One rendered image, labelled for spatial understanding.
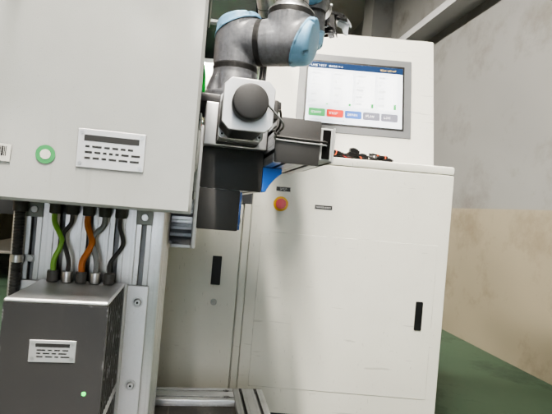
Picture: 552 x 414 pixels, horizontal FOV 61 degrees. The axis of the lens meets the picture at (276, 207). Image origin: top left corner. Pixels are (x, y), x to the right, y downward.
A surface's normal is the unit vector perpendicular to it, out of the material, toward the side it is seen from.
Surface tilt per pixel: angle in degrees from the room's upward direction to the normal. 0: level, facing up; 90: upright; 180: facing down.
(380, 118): 76
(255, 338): 90
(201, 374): 90
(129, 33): 90
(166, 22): 89
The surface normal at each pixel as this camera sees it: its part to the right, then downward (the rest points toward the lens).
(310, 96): 0.03, -0.24
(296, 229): 0.01, 0.00
